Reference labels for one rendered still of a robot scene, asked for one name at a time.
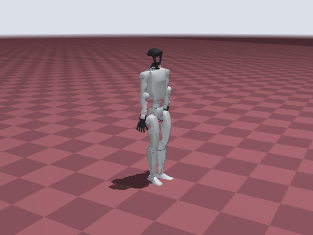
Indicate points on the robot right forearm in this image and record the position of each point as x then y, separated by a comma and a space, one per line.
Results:
143, 106

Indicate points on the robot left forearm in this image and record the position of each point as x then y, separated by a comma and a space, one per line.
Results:
166, 101

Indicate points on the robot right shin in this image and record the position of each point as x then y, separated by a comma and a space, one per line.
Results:
152, 161

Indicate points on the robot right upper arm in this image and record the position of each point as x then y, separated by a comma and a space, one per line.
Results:
144, 77

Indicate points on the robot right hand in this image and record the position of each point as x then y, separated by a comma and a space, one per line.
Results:
142, 124

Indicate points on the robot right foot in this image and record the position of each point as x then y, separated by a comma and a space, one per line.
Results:
155, 180

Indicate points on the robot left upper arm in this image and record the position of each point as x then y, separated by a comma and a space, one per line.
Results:
168, 89

